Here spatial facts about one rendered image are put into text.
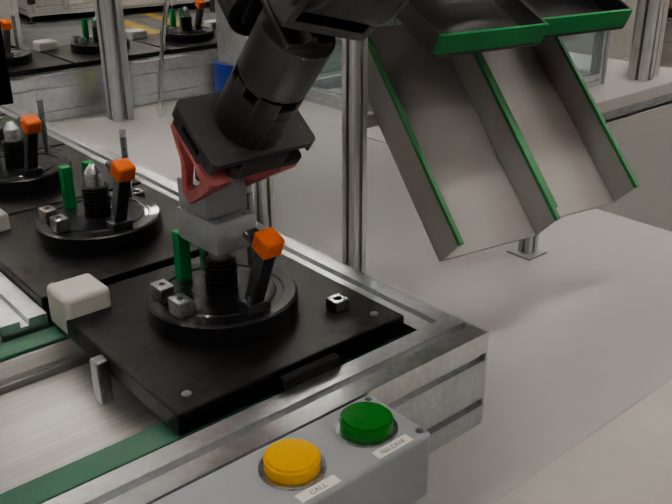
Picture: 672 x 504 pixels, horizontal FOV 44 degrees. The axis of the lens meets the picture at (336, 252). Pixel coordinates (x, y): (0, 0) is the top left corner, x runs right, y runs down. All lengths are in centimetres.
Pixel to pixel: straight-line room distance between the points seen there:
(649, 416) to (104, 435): 51
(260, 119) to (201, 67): 148
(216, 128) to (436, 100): 35
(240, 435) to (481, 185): 40
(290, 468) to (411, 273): 57
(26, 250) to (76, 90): 103
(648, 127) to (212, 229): 174
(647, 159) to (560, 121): 133
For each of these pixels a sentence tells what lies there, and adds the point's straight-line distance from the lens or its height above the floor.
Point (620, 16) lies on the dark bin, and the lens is 97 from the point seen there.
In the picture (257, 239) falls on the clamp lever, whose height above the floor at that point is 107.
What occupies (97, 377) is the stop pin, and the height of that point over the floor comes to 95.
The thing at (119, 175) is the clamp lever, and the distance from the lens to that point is 88.
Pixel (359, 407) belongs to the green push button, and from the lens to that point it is 63.
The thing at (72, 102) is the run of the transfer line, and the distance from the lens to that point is 195.
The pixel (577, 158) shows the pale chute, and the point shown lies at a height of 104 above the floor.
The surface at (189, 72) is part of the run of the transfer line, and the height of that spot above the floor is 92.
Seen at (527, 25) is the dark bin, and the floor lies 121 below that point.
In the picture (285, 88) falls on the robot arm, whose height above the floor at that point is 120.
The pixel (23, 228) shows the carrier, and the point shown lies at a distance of 102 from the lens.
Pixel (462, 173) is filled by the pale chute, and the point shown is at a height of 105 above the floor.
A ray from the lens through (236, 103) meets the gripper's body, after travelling 62.
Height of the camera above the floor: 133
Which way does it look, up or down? 24 degrees down
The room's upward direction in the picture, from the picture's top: straight up
